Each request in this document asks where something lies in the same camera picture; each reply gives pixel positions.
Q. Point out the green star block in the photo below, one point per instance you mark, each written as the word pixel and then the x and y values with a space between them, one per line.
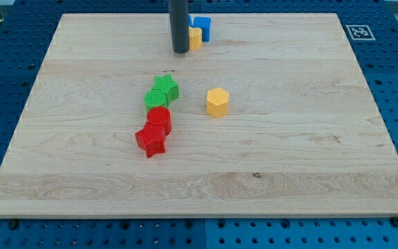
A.
pixel 168 86

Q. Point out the red star block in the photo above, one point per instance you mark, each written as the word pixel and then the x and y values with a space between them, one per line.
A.
pixel 151 138

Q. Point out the black bolt left front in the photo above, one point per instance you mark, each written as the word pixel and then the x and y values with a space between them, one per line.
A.
pixel 13 224

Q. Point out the white fiducial marker tag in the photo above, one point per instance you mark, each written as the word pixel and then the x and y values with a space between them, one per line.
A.
pixel 360 32

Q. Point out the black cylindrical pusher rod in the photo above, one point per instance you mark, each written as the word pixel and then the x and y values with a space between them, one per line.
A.
pixel 178 13

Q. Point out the yellow block near rod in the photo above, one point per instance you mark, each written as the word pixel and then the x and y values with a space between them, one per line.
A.
pixel 195 38

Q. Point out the green cylinder block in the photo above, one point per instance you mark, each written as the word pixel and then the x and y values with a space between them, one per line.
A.
pixel 155 98

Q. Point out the black bolt right front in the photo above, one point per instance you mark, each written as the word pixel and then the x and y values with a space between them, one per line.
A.
pixel 394 221

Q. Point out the blue block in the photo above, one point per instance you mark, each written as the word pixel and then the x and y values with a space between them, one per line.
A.
pixel 204 23

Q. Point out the red cylinder block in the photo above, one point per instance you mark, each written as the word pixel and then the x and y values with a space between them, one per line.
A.
pixel 160 116

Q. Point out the black bolt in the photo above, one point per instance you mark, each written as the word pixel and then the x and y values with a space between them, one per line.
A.
pixel 13 224
pixel 394 221

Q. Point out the yellow hexagon block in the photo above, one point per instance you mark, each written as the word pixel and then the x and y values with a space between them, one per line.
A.
pixel 217 102

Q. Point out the wooden board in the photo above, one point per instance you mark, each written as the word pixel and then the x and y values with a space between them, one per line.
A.
pixel 302 136

